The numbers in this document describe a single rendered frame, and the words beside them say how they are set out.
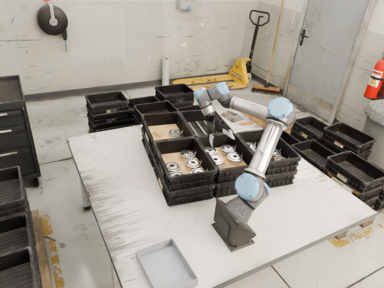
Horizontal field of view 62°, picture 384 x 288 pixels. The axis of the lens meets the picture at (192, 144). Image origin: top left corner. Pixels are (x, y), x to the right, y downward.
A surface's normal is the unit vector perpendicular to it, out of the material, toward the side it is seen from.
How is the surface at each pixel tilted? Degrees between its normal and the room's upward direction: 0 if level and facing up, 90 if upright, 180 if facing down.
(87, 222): 0
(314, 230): 0
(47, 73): 90
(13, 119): 90
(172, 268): 0
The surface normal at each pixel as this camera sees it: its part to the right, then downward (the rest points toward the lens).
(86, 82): 0.47, 0.50
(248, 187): -0.47, -0.17
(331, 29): -0.88, 0.19
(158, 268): 0.07, -0.85
